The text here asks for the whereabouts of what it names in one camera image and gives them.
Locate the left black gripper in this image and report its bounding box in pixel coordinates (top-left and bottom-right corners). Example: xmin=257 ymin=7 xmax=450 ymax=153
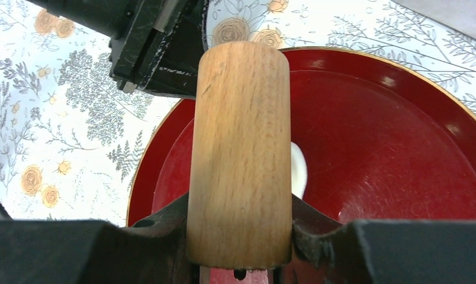
xmin=31 ymin=0 xmax=209 ymax=98

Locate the floral patterned table mat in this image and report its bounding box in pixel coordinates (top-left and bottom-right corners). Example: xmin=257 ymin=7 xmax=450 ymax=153
xmin=0 ymin=1 xmax=476 ymax=225

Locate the wooden double-ended roller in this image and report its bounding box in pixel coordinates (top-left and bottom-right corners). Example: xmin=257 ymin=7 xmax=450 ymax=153
xmin=186 ymin=41 xmax=292 ymax=270

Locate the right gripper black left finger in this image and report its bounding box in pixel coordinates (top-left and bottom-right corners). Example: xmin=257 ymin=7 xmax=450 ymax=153
xmin=0 ymin=195 xmax=197 ymax=283

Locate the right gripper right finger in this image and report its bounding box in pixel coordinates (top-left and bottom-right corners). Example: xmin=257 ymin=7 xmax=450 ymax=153
xmin=281 ymin=197 xmax=476 ymax=283

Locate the white dough ball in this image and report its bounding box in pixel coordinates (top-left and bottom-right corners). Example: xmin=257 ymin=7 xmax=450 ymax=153
xmin=291 ymin=142 xmax=308 ymax=199

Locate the round red tray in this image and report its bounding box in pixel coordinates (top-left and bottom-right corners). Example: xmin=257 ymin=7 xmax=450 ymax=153
xmin=134 ymin=47 xmax=476 ymax=283

